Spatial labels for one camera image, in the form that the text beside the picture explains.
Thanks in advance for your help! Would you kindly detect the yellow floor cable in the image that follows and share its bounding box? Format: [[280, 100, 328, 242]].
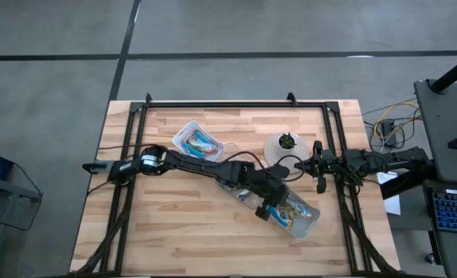
[[373, 100, 421, 141]]

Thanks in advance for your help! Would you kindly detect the white plastic handled bin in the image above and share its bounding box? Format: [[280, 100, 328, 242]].
[[171, 120, 225, 163]]

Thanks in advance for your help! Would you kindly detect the white paper sheet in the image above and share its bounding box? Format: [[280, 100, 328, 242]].
[[375, 171, 402, 216]]

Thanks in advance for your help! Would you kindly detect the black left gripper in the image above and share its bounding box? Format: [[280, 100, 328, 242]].
[[249, 164, 293, 222]]

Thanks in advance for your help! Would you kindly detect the black pole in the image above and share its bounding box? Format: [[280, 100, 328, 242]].
[[430, 52, 457, 94]]

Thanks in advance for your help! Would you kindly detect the small succulent in white pot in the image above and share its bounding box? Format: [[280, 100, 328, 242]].
[[276, 131, 300, 158]]

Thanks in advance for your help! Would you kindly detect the black rainbow backlit keyboard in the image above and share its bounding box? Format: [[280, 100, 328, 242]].
[[431, 189, 457, 236]]

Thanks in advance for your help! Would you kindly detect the grey side desk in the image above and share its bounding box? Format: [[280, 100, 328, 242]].
[[0, 173, 43, 278]]

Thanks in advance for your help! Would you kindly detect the small plant in white pot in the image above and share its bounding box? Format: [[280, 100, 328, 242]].
[[263, 132, 310, 175]]

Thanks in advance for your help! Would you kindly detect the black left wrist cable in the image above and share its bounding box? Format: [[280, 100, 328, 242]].
[[224, 151, 306, 182]]

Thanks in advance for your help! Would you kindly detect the dark grey side table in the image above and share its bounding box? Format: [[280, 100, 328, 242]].
[[413, 79, 457, 185]]

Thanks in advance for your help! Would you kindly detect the clear plastic bin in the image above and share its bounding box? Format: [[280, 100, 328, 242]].
[[212, 141, 279, 211]]

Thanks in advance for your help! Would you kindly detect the black power adapter box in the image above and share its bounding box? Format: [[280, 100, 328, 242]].
[[380, 119, 398, 148]]

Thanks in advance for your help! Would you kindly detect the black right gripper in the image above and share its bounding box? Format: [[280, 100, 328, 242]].
[[294, 139, 347, 194]]

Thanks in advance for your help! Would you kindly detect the black aluminium frame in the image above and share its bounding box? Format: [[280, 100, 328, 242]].
[[68, 99, 403, 278]]

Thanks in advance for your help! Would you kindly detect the grey plastic tray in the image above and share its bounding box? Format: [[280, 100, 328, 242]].
[[259, 180, 321, 239]]

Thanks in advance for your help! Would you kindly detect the grey keyboard desk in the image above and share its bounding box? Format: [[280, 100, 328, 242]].
[[422, 179, 457, 278]]

